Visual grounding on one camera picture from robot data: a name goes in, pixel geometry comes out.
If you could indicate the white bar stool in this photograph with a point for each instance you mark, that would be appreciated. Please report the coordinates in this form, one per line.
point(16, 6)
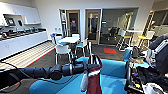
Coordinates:
point(121, 40)

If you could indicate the black microwave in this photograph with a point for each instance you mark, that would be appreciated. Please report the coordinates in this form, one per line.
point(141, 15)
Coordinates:
point(9, 21)

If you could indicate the white upper cabinets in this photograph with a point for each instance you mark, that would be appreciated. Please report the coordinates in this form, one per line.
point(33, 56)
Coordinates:
point(26, 15)

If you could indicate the yellow bar stool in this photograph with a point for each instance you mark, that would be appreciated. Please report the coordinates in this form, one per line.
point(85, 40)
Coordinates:
point(144, 38)

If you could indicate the red white varsity jacket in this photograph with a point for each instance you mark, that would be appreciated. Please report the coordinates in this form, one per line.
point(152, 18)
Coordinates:
point(94, 81)

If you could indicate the white high table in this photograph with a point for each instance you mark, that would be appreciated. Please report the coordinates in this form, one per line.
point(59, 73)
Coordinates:
point(134, 31)

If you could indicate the white kitchen counter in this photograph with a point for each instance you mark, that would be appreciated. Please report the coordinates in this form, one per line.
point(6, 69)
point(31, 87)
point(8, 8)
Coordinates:
point(20, 41)

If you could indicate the blue sofa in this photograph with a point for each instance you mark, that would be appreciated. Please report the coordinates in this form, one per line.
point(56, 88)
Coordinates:
point(113, 76)

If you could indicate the black office chair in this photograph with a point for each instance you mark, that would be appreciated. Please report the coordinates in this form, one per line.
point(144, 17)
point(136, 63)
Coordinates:
point(111, 33)

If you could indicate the blue armchair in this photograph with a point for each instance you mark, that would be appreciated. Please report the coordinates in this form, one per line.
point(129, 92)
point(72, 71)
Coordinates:
point(127, 55)

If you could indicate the white clothes hanger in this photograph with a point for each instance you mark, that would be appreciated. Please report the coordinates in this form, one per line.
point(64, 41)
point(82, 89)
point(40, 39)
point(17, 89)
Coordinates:
point(90, 53)

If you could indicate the wooden framed glass door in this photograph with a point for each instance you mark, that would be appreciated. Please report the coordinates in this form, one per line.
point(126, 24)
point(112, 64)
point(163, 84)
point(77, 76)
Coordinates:
point(93, 25)
point(73, 23)

